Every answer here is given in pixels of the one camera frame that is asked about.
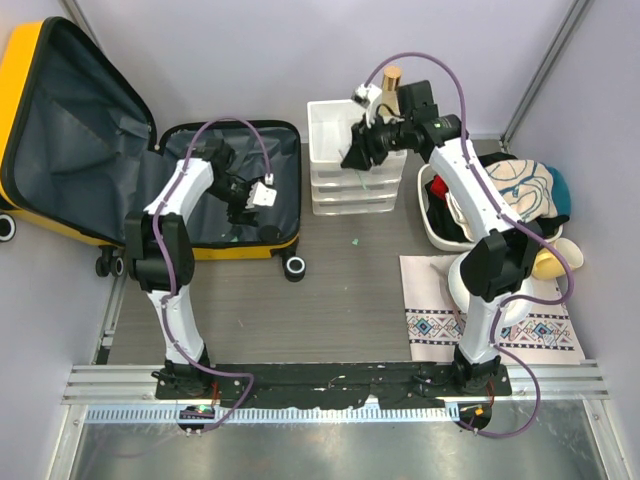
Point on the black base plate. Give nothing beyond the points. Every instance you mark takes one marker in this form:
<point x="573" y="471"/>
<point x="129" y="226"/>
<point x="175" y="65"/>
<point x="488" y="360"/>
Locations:
<point x="327" y="386"/>

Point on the patterned placemat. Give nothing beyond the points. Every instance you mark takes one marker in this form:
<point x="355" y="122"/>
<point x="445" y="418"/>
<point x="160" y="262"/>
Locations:
<point x="545" y="336"/>

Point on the white round plate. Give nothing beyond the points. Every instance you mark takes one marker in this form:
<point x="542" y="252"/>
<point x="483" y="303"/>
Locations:
<point x="460" y="287"/>

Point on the black garment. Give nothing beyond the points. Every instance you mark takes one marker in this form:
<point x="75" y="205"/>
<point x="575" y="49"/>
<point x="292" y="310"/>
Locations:
<point x="440" y="215"/>

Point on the yellow Pikachu suitcase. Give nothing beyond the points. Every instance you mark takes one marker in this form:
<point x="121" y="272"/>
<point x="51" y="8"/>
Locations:
<point x="80" y="150"/>

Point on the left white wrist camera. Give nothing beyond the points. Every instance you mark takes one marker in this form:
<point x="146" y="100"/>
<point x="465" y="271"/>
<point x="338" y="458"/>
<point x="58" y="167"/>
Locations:
<point x="262" y="192"/>

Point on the blue white knitted towel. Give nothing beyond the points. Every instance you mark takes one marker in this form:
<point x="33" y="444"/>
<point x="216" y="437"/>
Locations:
<point x="530" y="190"/>

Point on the white drawer organizer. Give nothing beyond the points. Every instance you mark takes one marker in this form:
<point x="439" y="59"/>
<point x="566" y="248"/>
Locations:
<point x="336" y="190"/>

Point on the aluminium frame rail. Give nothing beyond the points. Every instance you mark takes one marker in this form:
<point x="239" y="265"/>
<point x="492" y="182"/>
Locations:
<point x="110" y="384"/>

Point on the white plastic basin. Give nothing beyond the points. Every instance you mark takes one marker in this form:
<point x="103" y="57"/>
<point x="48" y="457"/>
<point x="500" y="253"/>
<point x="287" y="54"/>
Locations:
<point x="435" y="220"/>

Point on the grey cable duct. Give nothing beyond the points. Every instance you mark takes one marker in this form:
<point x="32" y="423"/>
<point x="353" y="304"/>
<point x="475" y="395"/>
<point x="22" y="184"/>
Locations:
<point x="190" y="415"/>

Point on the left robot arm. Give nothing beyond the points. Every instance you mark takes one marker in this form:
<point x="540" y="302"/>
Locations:
<point x="160" y="257"/>

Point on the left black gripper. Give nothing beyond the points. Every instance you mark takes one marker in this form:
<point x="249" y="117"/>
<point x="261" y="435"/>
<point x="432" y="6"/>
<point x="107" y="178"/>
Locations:
<point x="237" y="215"/>

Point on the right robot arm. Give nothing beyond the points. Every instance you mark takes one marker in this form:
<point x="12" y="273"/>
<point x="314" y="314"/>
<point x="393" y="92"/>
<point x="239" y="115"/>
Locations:
<point x="495" y="273"/>

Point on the gold capped lotion bottle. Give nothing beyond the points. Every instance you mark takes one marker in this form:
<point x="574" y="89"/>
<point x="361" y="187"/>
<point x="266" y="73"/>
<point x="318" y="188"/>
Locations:
<point x="391" y="81"/>

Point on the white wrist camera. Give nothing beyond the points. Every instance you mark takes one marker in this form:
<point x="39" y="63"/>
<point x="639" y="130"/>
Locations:
<point x="369" y="98"/>
<point x="262" y="192"/>

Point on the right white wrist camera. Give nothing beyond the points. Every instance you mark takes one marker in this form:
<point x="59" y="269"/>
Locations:
<point x="369" y="98"/>

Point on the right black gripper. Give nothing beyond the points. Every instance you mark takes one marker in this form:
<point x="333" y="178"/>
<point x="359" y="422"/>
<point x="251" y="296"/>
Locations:
<point x="359" y="156"/>

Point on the red garment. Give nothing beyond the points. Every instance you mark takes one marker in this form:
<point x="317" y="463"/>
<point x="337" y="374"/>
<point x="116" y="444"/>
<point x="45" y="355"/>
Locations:
<point x="439" y="188"/>

